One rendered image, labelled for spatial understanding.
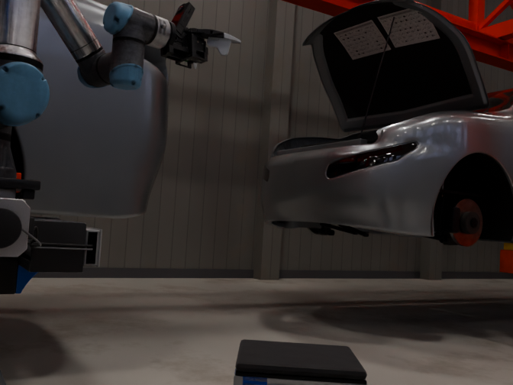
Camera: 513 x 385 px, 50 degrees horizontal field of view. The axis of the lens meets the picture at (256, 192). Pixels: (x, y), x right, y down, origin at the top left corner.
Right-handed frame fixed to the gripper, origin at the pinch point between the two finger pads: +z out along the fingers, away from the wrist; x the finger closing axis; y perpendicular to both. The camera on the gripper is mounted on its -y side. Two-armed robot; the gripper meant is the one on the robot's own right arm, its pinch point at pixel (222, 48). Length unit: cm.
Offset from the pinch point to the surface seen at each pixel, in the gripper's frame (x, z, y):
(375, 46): -111, 268, -116
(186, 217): -450, 345, -17
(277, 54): -371, 446, -241
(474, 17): -151, 584, -261
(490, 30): -130, 576, -233
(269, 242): -405, 452, 16
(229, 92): -415, 393, -186
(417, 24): -66, 252, -113
